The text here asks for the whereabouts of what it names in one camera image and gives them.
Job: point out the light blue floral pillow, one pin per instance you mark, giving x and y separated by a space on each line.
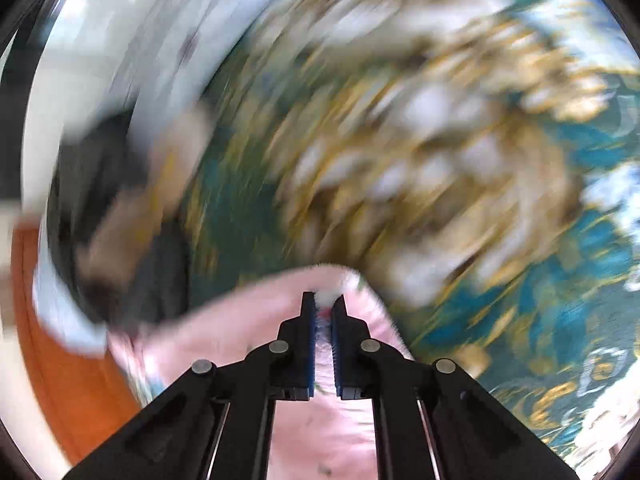
153 57

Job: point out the dark grey garment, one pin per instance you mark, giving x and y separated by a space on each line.
89 173

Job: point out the teal floral plush blanket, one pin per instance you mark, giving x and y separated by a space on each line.
476 162

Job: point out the pink fleece floral garment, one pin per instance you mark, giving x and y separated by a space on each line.
324 438

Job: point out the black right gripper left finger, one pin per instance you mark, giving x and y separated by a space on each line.
214 422

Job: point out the orange wooden bed frame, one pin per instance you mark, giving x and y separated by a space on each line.
83 400

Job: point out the beige fleece garment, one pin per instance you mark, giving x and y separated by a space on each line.
125 235

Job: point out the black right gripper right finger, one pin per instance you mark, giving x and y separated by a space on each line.
433 421

